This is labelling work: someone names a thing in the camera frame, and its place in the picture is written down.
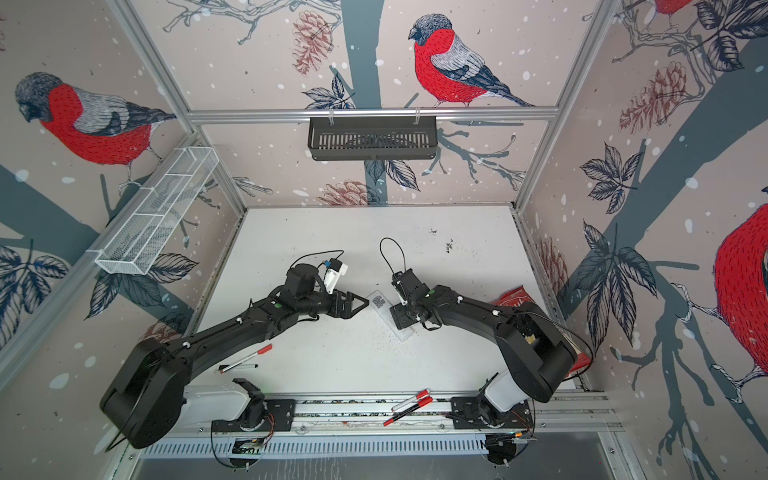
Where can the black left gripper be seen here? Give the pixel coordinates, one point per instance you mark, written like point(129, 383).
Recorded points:
point(345, 312)

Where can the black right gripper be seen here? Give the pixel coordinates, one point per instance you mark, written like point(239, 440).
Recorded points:
point(399, 313)

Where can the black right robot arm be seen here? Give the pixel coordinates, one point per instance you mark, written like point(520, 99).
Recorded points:
point(537, 355)

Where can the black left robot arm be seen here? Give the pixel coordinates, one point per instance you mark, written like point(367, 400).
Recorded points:
point(145, 399)

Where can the red marker pen upper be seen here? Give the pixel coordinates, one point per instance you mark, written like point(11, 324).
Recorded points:
point(414, 399)

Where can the red marker pen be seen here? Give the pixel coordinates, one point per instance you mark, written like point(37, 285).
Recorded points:
point(421, 403)
point(414, 399)

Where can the red chips bag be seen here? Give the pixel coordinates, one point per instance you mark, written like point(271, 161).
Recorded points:
point(515, 298)

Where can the small red pen on table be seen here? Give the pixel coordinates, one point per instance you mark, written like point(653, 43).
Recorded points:
point(245, 360)

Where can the red marker pen lower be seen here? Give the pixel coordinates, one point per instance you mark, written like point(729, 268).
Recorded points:
point(421, 403)

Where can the aluminium horizontal crossbar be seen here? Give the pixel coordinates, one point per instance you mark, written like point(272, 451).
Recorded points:
point(270, 116)

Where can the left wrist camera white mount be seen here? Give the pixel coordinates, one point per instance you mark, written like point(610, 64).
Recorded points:
point(335, 275)

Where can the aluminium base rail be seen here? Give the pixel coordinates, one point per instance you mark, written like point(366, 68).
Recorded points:
point(348, 426)

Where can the black wall basket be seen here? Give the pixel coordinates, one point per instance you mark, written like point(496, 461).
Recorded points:
point(373, 138)

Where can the white wire mesh basket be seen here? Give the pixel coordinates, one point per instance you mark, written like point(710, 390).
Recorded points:
point(141, 238)

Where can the aluminium frame corner post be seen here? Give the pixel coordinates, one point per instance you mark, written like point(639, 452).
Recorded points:
point(129, 20)

